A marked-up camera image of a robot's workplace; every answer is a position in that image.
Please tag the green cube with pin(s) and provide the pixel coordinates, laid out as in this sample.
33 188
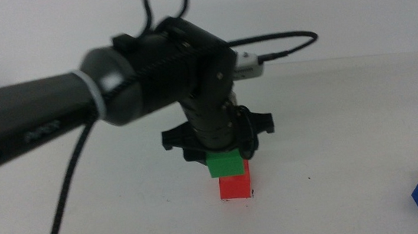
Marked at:
226 164

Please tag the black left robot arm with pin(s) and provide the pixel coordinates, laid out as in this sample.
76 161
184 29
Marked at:
39 106

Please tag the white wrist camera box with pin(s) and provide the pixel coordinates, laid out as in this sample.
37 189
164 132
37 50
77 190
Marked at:
247 65

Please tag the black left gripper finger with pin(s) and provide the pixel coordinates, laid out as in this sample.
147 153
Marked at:
196 159
249 152

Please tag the red cube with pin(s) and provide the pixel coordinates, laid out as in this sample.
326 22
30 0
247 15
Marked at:
235 186

